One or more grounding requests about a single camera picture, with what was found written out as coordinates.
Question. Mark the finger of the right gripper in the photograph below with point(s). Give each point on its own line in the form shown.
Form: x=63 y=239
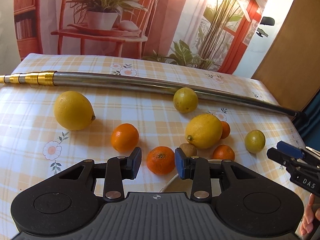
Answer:
x=279 y=157
x=290 y=150

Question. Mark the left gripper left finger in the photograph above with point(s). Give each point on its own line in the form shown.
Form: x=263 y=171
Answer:
x=118 y=169

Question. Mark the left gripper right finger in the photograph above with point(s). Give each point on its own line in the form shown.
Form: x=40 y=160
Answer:
x=196 y=169

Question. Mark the brown kiwi fruit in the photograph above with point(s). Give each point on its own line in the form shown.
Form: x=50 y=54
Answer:
x=188 y=149

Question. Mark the mandarin orange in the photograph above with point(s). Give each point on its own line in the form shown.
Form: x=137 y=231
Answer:
x=124 y=138
x=223 y=152
x=161 y=160
x=225 y=130

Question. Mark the yellow-green lemon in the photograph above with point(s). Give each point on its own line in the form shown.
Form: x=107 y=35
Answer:
x=255 y=141
x=185 y=100

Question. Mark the large yellow lemon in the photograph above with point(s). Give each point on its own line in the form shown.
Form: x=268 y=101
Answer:
x=203 y=131

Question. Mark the person's right hand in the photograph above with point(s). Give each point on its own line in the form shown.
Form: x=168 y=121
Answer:
x=311 y=214

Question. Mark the white ceramic plate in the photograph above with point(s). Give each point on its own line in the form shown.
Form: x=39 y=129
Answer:
x=176 y=184

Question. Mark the yellow-green lemon by pole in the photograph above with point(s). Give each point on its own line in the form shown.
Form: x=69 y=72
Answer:
x=185 y=100

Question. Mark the wooden board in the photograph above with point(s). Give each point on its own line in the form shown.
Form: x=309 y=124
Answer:
x=290 y=69

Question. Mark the checkered floral tablecloth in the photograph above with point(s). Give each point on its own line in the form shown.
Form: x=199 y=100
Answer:
x=34 y=146

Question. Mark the telescopic metal pole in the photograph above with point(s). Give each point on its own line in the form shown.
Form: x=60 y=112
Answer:
x=139 y=84

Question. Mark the printed chair backdrop cloth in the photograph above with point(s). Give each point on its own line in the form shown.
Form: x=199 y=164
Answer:
x=206 y=34

